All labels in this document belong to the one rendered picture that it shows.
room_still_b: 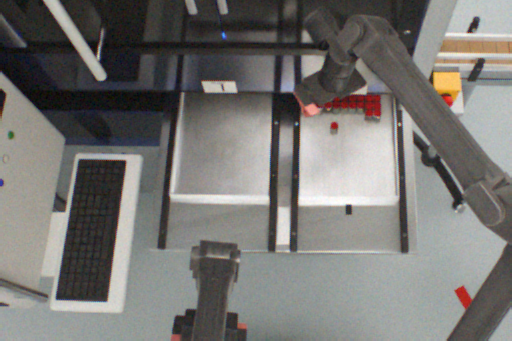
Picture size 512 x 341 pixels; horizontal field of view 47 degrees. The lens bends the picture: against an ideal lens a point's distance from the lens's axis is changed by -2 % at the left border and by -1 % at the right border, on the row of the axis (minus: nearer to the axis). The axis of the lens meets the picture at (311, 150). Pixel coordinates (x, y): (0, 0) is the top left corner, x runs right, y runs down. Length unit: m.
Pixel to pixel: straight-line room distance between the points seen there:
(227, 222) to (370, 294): 0.99
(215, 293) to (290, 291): 1.46
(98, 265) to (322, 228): 0.60
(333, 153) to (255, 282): 0.95
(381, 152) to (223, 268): 0.75
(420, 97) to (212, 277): 0.45
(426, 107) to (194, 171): 0.82
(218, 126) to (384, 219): 0.52
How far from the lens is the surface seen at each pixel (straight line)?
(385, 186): 1.60
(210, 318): 0.92
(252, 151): 1.63
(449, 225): 2.53
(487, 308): 1.02
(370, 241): 1.56
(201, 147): 1.65
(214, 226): 1.58
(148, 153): 2.06
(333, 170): 1.60
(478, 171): 0.96
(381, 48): 1.03
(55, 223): 1.79
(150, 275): 2.51
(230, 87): 1.56
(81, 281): 1.70
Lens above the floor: 2.39
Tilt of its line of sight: 68 degrees down
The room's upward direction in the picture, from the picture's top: straight up
